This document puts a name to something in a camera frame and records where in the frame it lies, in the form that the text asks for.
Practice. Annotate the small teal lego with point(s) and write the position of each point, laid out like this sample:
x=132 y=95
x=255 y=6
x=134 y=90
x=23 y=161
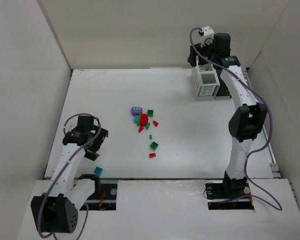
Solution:
x=136 y=119

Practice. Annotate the white slotted container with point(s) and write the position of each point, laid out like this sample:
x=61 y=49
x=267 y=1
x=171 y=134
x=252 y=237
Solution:
x=205 y=81

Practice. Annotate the teal square lego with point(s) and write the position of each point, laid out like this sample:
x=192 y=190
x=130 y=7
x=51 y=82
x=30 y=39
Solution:
x=98 y=171

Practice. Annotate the purple round flower lego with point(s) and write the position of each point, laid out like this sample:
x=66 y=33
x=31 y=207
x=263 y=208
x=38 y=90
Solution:
x=136 y=110

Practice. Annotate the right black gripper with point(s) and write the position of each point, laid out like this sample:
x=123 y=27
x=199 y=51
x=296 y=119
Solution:
x=194 y=57

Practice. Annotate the large red lego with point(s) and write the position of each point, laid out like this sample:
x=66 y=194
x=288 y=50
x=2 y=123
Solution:
x=143 y=120

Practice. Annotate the green square lego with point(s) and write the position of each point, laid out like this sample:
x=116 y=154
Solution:
x=150 y=113
x=154 y=145

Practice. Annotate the green square lego lower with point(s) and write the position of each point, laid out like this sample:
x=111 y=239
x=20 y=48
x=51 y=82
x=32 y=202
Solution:
x=154 y=145

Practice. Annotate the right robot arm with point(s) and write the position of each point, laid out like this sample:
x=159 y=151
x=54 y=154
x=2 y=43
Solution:
x=247 y=121

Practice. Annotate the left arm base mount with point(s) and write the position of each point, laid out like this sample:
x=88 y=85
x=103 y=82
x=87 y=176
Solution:
x=104 y=197

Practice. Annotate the black slotted container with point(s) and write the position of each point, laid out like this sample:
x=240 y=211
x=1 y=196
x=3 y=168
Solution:
x=223 y=89

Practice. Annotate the green plate lego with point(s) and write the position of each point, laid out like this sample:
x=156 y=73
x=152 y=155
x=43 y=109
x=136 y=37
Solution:
x=138 y=121

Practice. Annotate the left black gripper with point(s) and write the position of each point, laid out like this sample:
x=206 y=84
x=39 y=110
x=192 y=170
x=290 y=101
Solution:
x=97 y=142

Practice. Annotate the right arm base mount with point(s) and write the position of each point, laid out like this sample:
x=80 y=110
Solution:
x=220 y=199

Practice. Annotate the small red slope lego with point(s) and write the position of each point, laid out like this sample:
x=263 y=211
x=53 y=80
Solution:
x=155 y=123

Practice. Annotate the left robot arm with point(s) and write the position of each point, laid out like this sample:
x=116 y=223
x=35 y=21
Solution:
x=57 y=210

